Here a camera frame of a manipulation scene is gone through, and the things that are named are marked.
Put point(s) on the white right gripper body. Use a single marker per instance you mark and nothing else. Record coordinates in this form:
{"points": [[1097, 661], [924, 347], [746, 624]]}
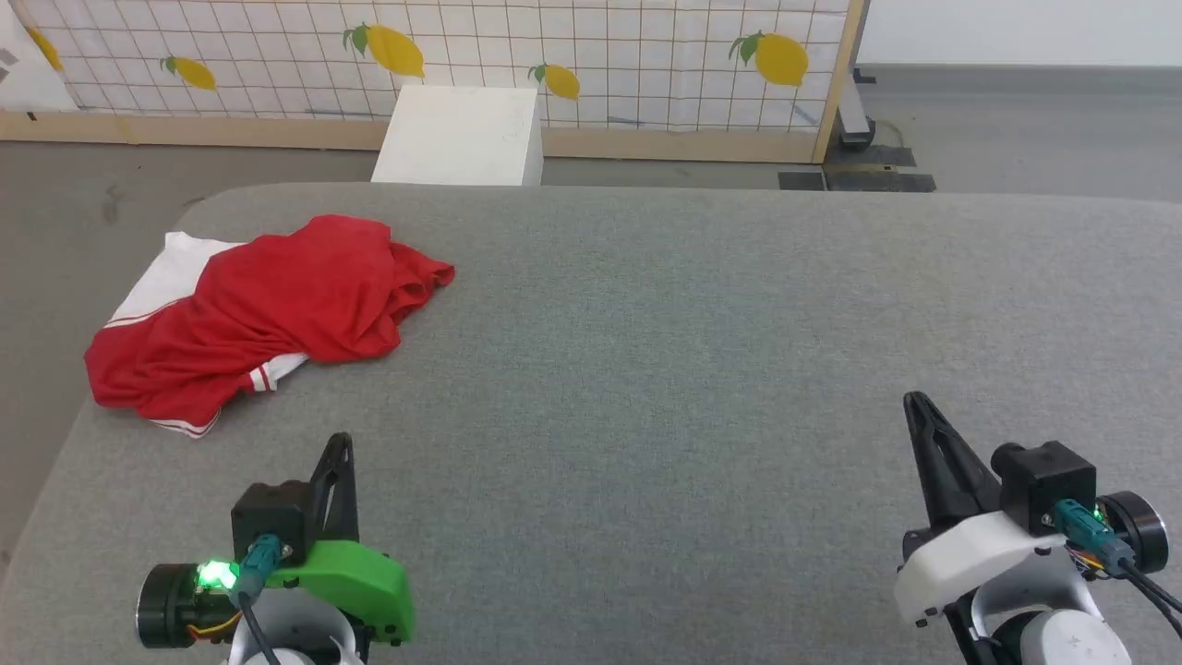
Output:
{"points": [[960, 563]]}

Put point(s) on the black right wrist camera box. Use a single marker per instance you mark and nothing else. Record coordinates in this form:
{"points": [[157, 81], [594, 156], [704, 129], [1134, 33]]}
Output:
{"points": [[1048, 480]]}

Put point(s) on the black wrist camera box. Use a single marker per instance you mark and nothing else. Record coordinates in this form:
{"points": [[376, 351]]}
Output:
{"points": [[1048, 480], [272, 513]]}

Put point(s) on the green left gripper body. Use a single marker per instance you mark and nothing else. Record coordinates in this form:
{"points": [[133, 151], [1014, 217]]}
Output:
{"points": [[360, 582]]}

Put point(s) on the grey fabric sofa seat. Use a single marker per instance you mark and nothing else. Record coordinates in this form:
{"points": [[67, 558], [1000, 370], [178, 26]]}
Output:
{"points": [[693, 369]]}

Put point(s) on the white box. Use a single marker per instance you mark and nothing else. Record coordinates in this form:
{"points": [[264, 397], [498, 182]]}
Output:
{"points": [[462, 139]]}

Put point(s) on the lemon print partition screen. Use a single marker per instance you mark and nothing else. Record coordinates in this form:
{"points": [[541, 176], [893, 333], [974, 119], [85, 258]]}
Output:
{"points": [[646, 55]]}

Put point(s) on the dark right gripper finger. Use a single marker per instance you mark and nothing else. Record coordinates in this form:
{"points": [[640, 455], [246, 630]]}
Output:
{"points": [[974, 489], [934, 489]]}

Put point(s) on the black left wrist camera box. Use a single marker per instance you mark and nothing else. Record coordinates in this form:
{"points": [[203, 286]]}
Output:
{"points": [[272, 513]]}

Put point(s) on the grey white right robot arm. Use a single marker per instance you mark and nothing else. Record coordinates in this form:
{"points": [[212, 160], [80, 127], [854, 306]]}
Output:
{"points": [[1062, 646]]}

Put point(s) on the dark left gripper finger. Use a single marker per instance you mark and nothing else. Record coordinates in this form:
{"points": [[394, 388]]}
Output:
{"points": [[321, 513], [351, 508]]}

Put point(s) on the red and white shirt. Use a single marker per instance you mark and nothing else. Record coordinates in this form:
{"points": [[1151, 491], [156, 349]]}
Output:
{"points": [[295, 286]]}

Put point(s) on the white board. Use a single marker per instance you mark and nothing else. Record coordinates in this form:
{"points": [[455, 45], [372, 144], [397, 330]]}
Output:
{"points": [[28, 83]]}

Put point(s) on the small black floor plate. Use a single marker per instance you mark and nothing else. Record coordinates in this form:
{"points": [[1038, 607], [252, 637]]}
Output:
{"points": [[802, 181]]}

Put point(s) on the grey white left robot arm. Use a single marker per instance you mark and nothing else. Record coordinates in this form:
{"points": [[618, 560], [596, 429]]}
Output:
{"points": [[295, 637]]}

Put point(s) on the large black floor plate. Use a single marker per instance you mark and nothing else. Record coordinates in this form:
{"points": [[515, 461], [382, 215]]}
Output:
{"points": [[877, 180]]}

